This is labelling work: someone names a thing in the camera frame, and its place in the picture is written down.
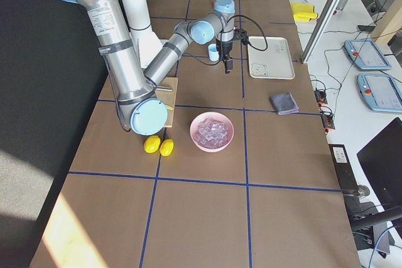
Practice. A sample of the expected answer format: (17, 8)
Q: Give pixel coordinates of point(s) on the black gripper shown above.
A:
(225, 48)

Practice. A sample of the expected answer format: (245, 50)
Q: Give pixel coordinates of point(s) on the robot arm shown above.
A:
(137, 61)

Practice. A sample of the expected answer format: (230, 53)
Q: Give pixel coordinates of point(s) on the light blue cup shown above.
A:
(213, 53)

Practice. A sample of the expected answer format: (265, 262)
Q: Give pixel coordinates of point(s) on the clear ice cubes pile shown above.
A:
(212, 134)

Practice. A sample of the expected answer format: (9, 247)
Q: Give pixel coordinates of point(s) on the cream bear tray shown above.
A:
(274, 62)

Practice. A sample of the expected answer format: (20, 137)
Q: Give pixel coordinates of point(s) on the wooden cutting board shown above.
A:
(168, 98)

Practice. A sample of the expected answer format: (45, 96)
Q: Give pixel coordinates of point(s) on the grey folded cloth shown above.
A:
(284, 104)

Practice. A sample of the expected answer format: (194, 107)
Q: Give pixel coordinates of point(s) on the pink bowl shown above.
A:
(215, 116)

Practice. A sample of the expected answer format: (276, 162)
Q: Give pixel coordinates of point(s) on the yellow cloth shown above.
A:
(303, 12)

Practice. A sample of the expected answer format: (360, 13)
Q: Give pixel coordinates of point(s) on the whole lemon upper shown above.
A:
(166, 147)

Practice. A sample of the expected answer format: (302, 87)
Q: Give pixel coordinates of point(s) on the whole lemon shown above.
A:
(152, 144)
(166, 147)

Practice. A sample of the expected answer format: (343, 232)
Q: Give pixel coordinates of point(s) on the whole lemon lower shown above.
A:
(152, 144)

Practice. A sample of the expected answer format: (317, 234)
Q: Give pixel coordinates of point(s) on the blue teach pendant far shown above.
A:
(366, 55)

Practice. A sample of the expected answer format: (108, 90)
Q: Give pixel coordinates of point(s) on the blue teach pendant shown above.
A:
(366, 55)
(380, 92)

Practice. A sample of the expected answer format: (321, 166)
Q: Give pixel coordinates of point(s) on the blue teach pendant near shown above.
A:
(380, 92)

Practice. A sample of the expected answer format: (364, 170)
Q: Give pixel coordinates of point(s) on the black monitor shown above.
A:
(380, 160)

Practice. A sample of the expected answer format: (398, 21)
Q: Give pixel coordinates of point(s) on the steel knife handle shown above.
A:
(165, 89)

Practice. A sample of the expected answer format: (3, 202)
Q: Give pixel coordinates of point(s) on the aluminium frame post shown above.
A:
(322, 22)

